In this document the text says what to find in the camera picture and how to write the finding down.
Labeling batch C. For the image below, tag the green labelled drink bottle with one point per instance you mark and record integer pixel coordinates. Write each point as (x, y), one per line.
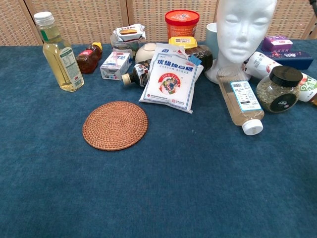
(308, 88)

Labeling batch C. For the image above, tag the amber honey squeeze bottle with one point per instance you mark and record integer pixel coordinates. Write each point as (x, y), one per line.
(88, 60)

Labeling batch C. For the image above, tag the purple carton box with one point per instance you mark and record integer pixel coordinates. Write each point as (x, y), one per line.
(277, 44)

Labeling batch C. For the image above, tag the white snack cake packet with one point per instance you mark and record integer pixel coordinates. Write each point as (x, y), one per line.
(129, 32)

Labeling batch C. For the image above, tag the white foam mannequin head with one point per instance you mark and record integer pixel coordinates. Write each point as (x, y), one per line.
(242, 37)

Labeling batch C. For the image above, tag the round woven rattan coaster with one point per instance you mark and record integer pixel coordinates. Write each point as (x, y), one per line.
(115, 125)

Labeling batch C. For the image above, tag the pale blue cup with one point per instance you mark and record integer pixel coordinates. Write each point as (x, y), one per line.
(211, 39)

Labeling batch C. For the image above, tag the dark soy sauce bottle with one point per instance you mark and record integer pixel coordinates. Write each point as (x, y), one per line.
(138, 75)

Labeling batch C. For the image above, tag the white sugar bag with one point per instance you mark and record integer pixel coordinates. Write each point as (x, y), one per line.
(171, 84)

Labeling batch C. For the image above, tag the round jar with black lid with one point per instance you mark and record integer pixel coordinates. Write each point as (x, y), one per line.
(278, 94)

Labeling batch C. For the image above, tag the small white milk carton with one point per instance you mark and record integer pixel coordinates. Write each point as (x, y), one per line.
(115, 65)

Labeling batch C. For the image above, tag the rattan folding screen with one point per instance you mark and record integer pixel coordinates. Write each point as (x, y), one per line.
(86, 19)

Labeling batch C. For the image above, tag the long dark blue box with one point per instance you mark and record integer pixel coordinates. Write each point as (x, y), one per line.
(294, 59)

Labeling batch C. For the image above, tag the blue table cloth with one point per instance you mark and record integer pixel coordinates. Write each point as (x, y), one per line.
(158, 186)

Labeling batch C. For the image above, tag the blue binder clip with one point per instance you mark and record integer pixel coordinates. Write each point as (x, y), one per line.
(194, 60)

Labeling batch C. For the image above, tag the wrapped snack on jar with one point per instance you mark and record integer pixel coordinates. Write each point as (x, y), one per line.
(123, 45)

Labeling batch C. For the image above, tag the dark brown plastic bottle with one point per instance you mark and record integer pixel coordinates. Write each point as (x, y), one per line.
(205, 58)

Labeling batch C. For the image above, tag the clear bottle with white cap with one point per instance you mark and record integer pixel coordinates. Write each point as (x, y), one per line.
(241, 101)

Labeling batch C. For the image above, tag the orange instant noodle tub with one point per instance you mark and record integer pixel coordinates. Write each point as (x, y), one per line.
(182, 24)

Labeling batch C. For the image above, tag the white bottle with red print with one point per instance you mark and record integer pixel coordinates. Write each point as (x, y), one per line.
(260, 64)

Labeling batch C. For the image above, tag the tall yellow oil bottle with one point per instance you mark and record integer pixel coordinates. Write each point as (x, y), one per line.
(59, 57)

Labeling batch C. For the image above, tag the yellow lidded box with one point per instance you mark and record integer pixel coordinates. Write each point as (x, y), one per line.
(183, 41)

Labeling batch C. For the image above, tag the white ceramic bowl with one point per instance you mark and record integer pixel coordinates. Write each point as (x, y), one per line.
(146, 52)

